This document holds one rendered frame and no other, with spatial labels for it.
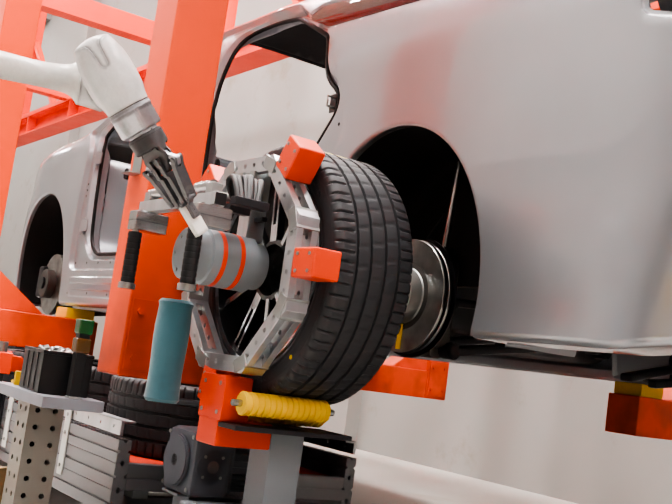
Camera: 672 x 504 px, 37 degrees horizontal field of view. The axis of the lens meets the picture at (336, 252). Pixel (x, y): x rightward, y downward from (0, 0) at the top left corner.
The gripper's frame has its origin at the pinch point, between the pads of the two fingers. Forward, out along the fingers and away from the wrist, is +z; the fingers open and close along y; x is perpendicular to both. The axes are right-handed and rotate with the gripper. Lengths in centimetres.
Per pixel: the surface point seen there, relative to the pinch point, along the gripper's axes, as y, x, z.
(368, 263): -0.9, -36.0, 31.1
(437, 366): 244, -266, 177
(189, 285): 16.7, -1.5, 13.7
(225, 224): 13.0, -15.8, 6.3
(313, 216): 3.7, -32.1, 15.1
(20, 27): 239, -135, -91
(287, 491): 37, -8, 75
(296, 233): 4.6, -25.9, 16.1
